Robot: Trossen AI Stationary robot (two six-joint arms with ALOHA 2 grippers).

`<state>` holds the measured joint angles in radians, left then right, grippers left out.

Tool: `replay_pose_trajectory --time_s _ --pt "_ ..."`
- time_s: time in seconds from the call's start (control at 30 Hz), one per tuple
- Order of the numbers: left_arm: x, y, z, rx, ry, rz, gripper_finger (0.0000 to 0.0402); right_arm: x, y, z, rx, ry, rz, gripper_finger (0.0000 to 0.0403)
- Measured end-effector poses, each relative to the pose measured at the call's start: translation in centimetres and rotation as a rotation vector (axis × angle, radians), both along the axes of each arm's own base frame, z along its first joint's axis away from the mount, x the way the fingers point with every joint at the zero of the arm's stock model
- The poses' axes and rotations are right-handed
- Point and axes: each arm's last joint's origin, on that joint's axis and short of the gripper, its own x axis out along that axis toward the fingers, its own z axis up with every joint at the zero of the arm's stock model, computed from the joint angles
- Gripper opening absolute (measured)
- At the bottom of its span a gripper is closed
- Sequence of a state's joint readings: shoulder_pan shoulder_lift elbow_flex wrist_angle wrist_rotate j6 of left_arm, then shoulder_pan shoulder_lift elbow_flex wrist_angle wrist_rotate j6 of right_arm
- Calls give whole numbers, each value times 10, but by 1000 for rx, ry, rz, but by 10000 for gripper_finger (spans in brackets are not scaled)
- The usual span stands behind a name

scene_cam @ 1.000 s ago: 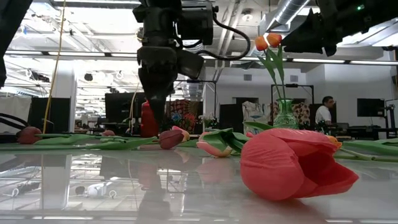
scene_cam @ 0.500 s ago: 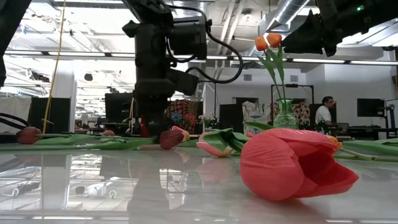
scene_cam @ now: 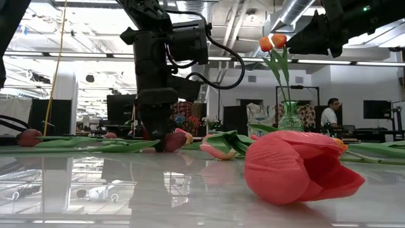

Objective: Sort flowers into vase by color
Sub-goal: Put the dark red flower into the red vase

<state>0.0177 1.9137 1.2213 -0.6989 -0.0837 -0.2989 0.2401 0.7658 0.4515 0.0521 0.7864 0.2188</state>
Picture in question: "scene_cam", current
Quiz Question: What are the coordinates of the black desk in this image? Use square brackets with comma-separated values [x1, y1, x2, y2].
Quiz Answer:
[343, 126, 405, 143]

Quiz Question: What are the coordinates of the black rectangular frame stand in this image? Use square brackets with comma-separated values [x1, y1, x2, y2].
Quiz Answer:
[275, 84, 320, 127]

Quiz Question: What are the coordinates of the silver spiral duct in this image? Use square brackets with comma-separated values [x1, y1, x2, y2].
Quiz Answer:
[252, 0, 317, 60]

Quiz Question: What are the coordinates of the pink tulip bouquet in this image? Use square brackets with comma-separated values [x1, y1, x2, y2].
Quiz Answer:
[199, 134, 405, 166]

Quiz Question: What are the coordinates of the brown dotted cloth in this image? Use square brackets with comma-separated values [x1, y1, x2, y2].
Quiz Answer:
[297, 104, 317, 129]

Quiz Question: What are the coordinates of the black partition panel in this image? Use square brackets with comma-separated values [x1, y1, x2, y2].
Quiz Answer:
[27, 99, 73, 137]
[223, 105, 250, 136]

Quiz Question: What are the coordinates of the white board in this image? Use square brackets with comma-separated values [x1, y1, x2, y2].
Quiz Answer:
[0, 97, 32, 137]

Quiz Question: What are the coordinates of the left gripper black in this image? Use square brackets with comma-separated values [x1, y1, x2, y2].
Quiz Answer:
[137, 77, 202, 152]

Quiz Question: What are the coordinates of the green glass vase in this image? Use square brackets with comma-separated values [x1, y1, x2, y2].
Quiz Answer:
[277, 100, 305, 132]

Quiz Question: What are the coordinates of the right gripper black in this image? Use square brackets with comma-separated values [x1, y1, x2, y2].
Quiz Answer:
[286, 0, 349, 58]

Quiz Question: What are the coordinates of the small flower bouquet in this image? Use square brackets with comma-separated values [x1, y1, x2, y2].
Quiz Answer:
[202, 115, 223, 132]

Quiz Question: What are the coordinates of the yellow cable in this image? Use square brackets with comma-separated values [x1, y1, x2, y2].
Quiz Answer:
[42, 0, 68, 137]

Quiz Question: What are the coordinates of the dark red tulip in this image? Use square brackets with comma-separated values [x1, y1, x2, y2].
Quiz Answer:
[16, 128, 161, 154]
[163, 131, 188, 153]
[97, 132, 127, 146]

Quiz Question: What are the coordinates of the person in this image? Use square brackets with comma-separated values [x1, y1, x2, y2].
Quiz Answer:
[320, 97, 342, 127]

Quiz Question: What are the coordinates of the black monitor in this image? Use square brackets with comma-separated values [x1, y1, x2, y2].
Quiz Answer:
[363, 99, 392, 120]

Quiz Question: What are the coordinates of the black curved cable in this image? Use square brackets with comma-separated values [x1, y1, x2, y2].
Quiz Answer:
[0, 113, 32, 134]

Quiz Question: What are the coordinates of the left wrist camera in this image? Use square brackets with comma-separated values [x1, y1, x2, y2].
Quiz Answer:
[167, 19, 210, 66]

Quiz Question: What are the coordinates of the mandala tapestry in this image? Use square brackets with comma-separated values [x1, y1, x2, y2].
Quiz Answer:
[177, 101, 204, 137]

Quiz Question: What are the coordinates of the white patterned cloth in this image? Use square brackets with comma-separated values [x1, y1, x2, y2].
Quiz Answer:
[246, 103, 277, 134]

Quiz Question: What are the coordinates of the black monitor screen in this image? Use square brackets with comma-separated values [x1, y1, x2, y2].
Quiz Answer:
[106, 94, 137, 127]

